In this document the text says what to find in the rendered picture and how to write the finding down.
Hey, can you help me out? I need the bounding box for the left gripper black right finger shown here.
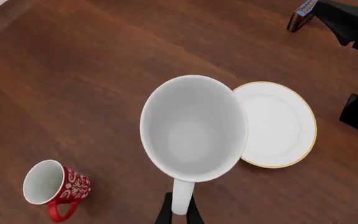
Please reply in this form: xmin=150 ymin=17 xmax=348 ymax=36
xmin=186 ymin=196 xmax=204 ymax=224

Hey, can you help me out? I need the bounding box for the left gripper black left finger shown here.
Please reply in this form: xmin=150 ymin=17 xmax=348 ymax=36
xmin=154 ymin=192 xmax=174 ymax=224

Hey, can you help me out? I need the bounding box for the white plate with gold rim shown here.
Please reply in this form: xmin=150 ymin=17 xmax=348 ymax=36
xmin=232 ymin=80 xmax=318 ymax=169

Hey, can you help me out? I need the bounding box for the red mug with white pattern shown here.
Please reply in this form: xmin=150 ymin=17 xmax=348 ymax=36
xmin=22 ymin=159 xmax=92 ymax=223

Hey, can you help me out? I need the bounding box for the printed food box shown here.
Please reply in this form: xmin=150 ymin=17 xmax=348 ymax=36
xmin=286 ymin=0 xmax=318 ymax=33

